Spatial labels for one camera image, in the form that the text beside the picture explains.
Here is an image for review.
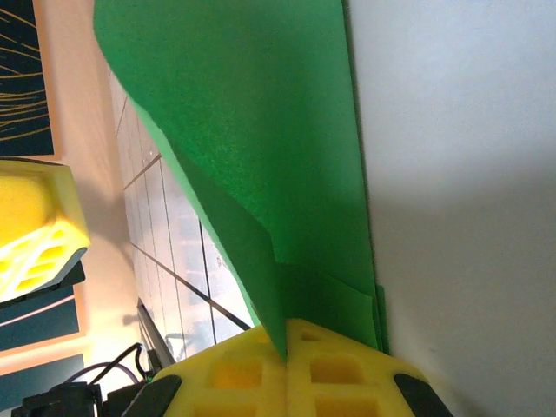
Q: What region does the green paper sheet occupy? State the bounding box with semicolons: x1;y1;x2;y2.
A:
92;0;388;364

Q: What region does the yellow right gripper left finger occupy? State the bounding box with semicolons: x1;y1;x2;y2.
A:
132;324;290;417

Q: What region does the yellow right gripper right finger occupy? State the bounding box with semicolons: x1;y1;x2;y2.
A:
285;319;455;417

